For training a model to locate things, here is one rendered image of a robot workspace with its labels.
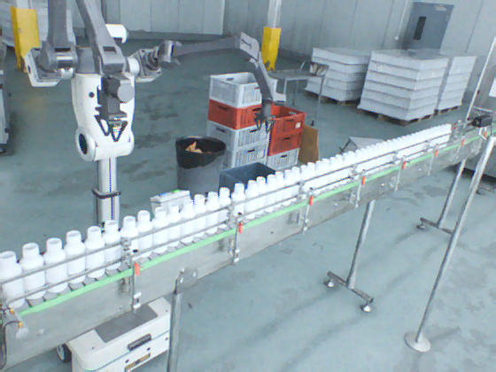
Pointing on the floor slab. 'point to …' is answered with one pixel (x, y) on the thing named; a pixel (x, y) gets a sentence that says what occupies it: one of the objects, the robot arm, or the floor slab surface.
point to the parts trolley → (298, 86)
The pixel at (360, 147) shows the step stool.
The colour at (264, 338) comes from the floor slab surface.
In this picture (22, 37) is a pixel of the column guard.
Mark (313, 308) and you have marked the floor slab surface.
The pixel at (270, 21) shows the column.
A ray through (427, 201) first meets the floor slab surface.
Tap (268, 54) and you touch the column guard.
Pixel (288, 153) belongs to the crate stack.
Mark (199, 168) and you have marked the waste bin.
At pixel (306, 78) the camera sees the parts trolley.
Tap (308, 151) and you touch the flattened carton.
